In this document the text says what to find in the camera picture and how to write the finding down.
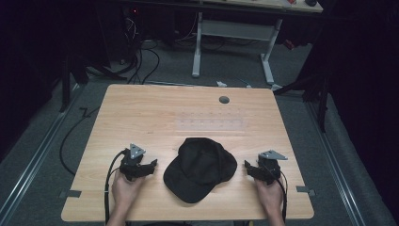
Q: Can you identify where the black metal stand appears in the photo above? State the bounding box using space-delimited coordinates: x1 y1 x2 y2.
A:
57 51 128 113

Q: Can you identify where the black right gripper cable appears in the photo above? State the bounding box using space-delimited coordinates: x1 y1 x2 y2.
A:
273 170 289 222

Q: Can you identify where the grey tape piece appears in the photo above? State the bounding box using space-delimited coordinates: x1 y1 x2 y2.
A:
58 189 83 200
295 185 316 198

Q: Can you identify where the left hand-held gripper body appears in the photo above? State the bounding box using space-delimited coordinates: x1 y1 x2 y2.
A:
119 143 147 182

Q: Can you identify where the thin black floor cable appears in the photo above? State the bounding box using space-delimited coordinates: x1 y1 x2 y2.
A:
58 105 102 177

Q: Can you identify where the metal floor rail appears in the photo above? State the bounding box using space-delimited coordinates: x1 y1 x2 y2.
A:
0 84 87 220
304 99 367 226

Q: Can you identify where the black baseball cap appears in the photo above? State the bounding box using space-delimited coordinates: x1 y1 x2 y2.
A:
163 137 238 204

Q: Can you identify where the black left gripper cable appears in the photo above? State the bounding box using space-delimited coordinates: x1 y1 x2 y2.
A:
104 149 129 226

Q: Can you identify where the white-framed desk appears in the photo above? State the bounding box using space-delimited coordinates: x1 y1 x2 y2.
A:
123 0 325 92

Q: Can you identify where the bundle of black floor cables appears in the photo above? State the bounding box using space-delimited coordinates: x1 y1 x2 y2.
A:
120 17 161 86

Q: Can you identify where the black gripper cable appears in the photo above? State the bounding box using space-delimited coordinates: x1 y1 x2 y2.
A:
273 170 289 222
104 149 129 226

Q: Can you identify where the person's left hand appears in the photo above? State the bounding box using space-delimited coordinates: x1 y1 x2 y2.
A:
111 169 146 211

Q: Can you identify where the black tripod stand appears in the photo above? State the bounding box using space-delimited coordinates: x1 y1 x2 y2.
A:
272 60 334 134

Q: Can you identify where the person's right hand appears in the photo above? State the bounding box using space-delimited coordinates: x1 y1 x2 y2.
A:
254 177 285 215

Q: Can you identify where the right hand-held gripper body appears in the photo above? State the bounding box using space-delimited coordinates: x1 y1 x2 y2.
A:
257 149 289 186

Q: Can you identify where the clear plastic ruler strip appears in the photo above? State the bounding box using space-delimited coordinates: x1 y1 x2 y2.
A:
174 108 247 132

